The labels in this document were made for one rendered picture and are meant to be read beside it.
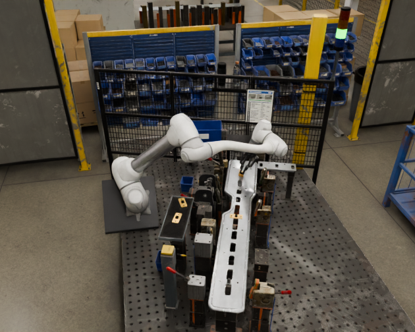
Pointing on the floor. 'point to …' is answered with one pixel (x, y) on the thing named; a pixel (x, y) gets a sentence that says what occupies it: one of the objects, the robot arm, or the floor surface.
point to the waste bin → (356, 90)
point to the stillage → (408, 198)
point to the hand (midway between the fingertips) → (243, 169)
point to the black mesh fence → (205, 109)
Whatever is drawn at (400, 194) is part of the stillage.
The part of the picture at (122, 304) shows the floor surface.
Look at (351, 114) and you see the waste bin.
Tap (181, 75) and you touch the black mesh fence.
